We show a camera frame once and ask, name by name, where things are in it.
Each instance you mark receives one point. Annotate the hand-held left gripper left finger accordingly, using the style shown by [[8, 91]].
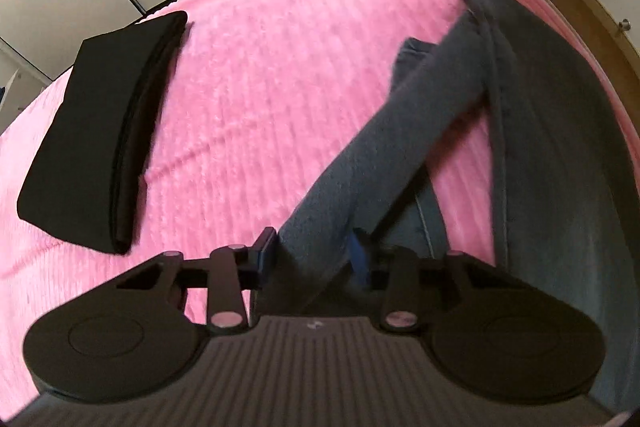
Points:
[[265, 253]]

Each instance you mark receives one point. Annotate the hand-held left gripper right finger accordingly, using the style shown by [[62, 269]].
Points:
[[359, 258]]

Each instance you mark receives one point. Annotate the grey-blue jeans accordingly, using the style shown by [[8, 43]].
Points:
[[400, 122]]

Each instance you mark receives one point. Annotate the metal door knob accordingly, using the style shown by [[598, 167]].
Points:
[[624, 25]]

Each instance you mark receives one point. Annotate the pink ribbed fleece blanket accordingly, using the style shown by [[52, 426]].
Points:
[[280, 72]]

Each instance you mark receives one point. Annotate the folded black cloth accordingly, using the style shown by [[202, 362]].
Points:
[[85, 132]]

